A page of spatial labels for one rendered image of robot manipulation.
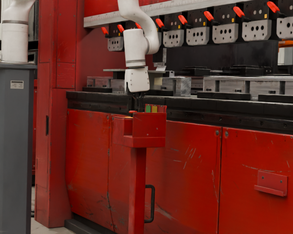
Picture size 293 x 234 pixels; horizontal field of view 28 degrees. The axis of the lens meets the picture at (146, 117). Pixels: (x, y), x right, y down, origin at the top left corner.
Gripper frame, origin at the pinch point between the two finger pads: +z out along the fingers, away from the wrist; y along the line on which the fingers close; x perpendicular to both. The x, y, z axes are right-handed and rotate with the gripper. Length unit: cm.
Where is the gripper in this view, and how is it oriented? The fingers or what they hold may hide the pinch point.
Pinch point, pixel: (139, 103)
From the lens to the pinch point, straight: 249.6
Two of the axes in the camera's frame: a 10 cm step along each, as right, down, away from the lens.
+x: 5.0, 0.3, -8.6
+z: 0.8, 9.9, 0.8
